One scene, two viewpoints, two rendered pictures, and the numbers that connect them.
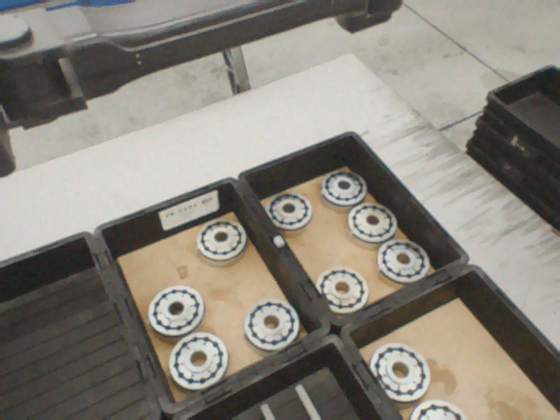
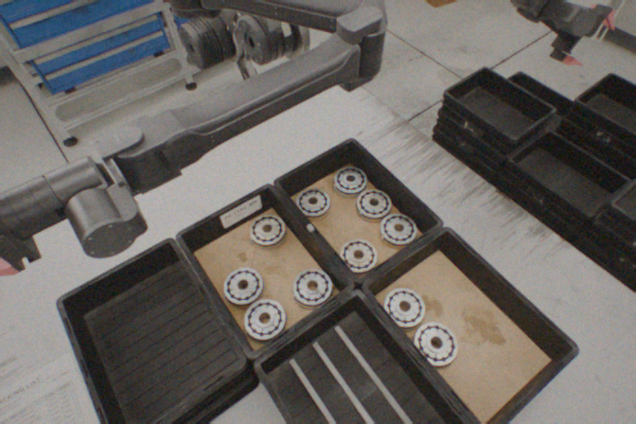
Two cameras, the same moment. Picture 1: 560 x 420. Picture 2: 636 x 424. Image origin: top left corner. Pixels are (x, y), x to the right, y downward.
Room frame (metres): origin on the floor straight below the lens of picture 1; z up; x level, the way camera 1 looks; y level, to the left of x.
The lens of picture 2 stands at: (0.00, 0.03, 1.84)
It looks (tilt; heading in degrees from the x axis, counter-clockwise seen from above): 56 degrees down; 355
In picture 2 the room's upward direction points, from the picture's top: 1 degrees counter-clockwise
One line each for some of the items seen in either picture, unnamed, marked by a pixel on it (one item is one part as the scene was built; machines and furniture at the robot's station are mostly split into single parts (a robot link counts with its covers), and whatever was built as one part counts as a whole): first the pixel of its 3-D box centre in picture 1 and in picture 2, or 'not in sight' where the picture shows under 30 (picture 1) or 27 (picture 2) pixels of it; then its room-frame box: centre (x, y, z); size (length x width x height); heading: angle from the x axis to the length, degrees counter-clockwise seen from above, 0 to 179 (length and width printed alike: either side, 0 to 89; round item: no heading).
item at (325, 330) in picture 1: (206, 278); (262, 261); (0.49, 0.13, 0.92); 0.40 x 0.30 x 0.02; 29
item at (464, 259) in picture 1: (345, 217); (354, 203); (0.64, -0.13, 0.92); 0.40 x 0.30 x 0.02; 29
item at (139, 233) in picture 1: (209, 292); (264, 270); (0.49, 0.13, 0.87); 0.40 x 0.30 x 0.11; 29
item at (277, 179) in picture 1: (342, 232); (353, 214); (0.64, -0.13, 0.87); 0.40 x 0.30 x 0.11; 29
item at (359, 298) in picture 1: (341, 289); (358, 256); (0.51, -0.12, 0.86); 0.10 x 0.10 x 0.01
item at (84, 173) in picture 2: not in sight; (81, 188); (0.33, 0.28, 1.45); 0.07 x 0.07 x 0.06; 31
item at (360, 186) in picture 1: (343, 187); (350, 179); (0.77, -0.14, 0.86); 0.10 x 0.10 x 0.01
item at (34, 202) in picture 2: not in sight; (26, 210); (0.31, 0.34, 1.45); 0.07 x 0.07 x 0.10; 31
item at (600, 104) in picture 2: not in sight; (605, 144); (1.22, -1.46, 0.37); 0.40 x 0.30 x 0.45; 32
